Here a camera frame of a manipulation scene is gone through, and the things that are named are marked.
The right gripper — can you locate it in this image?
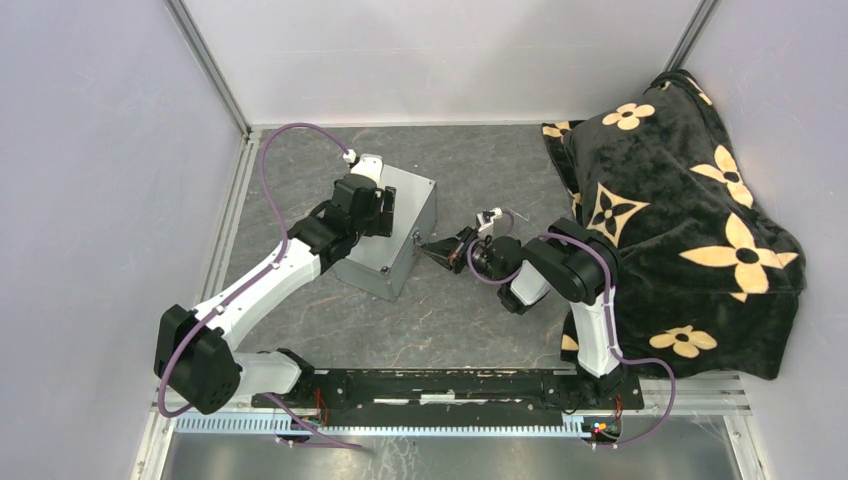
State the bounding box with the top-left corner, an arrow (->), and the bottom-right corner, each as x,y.
418,225 -> 505,286

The grey metal case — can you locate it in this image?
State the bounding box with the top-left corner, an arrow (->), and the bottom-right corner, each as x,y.
330,166 -> 437,301

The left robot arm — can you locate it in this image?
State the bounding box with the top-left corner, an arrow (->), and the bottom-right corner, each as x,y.
153,174 -> 397,418

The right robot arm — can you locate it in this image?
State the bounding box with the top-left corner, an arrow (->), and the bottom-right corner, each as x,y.
420,218 -> 626,408

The black floral blanket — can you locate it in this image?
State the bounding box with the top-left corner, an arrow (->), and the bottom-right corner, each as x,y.
541,69 -> 805,380

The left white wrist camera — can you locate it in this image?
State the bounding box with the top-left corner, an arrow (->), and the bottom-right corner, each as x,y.
342,149 -> 384,189

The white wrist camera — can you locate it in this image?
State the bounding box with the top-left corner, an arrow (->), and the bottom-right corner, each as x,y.
475,207 -> 504,239
342,149 -> 384,189

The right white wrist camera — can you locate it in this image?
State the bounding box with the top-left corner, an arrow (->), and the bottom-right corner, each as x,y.
475,207 -> 504,239

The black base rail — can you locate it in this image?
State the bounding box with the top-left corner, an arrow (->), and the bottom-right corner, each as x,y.
279,368 -> 645,427

